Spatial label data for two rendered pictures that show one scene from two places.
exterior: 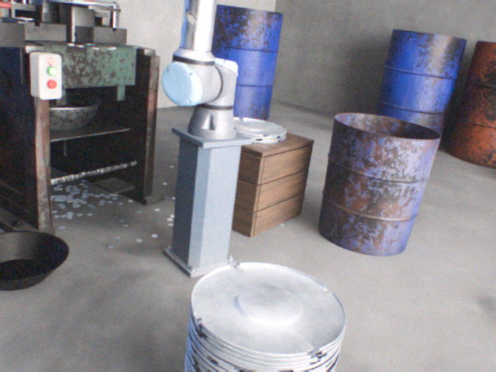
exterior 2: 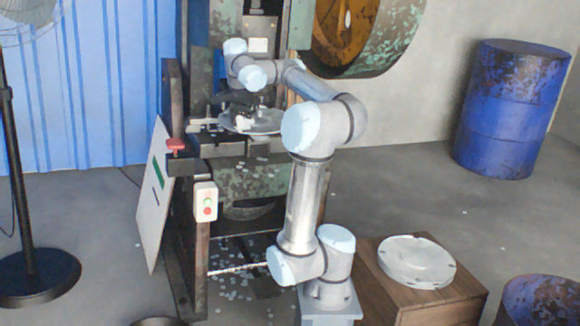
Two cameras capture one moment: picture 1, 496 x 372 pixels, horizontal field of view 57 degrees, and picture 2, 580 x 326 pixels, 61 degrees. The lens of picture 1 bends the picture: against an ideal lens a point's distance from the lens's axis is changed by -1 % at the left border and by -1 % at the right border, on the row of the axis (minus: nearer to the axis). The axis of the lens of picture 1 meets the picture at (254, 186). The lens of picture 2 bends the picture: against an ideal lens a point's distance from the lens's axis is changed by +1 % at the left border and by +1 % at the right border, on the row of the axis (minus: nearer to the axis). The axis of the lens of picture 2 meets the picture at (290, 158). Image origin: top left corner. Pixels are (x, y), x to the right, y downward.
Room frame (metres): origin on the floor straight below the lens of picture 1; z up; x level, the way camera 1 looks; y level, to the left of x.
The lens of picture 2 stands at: (0.31, -0.38, 1.47)
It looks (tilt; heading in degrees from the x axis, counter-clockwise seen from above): 25 degrees down; 33
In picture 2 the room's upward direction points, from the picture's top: 6 degrees clockwise
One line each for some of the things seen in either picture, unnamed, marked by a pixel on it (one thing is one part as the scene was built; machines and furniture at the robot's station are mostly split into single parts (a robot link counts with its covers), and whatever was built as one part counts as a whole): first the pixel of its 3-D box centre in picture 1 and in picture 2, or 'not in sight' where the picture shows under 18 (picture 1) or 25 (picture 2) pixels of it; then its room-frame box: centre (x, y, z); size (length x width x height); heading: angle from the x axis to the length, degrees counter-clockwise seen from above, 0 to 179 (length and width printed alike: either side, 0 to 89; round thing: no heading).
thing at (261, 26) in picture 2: not in sight; (254, 49); (1.77, 0.79, 1.04); 0.17 x 0.15 x 0.30; 58
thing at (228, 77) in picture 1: (215, 80); (332, 250); (1.41, 0.16, 0.62); 0.13 x 0.12 x 0.14; 155
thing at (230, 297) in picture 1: (268, 303); not in sight; (0.74, -0.06, 0.31); 0.29 x 0.29 x 0.01
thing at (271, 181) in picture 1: (246, 172); (406, 300); (1.90, 0.04, 0.18); 0.40 x 0.38 x 0.35; 55
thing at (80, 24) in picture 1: (83, 22); (258, 140); (1.69, 0.68, 0.72); 0.25 x 0.14 x 0.14; 58
